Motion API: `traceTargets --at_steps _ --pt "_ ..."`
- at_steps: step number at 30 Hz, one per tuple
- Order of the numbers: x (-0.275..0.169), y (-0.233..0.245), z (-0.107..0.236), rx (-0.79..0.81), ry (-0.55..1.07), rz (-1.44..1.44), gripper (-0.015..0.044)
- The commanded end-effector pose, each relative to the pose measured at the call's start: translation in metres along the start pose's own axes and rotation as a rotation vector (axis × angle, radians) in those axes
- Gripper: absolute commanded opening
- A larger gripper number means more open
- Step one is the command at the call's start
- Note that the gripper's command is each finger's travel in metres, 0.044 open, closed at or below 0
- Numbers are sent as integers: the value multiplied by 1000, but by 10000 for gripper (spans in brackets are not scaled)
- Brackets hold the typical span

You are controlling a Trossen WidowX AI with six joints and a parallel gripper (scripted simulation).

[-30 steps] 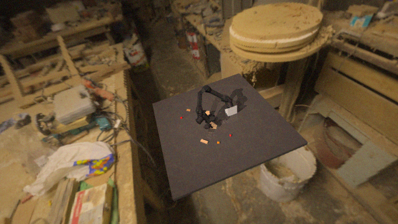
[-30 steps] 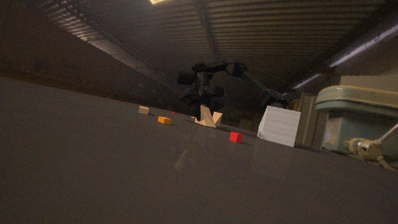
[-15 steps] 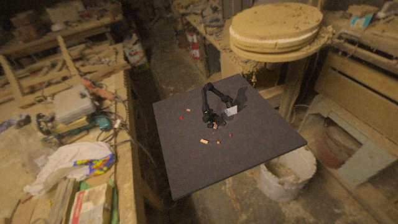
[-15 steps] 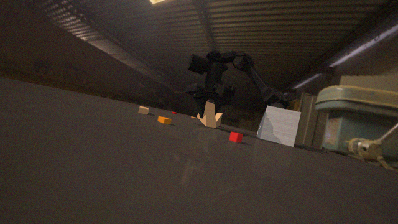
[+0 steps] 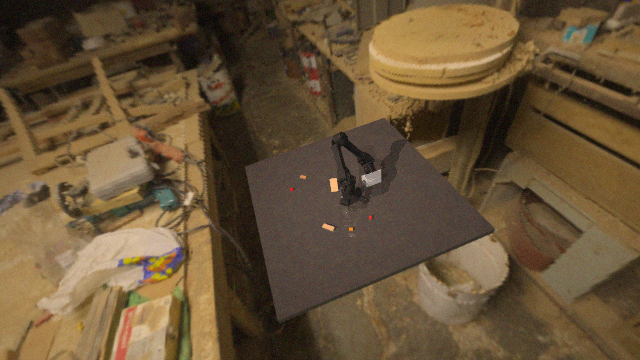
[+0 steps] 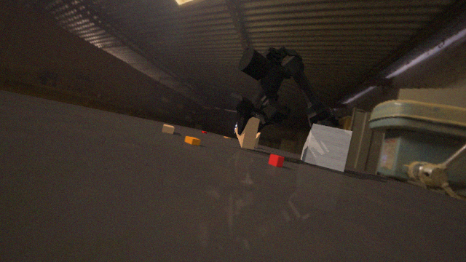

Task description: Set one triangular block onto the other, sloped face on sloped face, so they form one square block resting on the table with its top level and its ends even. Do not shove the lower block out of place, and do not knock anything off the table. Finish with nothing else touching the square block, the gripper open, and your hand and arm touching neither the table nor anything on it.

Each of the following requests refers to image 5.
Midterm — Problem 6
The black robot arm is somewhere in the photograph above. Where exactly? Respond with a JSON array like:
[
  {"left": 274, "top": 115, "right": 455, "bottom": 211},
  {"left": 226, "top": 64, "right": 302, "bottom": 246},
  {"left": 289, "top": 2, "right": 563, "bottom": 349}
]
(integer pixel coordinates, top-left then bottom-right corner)
[{"left": 331, "top": 132, "right": 377, "bottom": 199}]

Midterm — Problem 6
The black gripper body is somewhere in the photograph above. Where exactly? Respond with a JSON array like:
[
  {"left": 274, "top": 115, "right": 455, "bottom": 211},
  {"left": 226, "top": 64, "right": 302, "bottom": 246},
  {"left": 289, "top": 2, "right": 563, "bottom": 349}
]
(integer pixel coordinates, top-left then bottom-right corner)
[{"left": 339, "top": 197, "right": 351, "bottom": 207}]

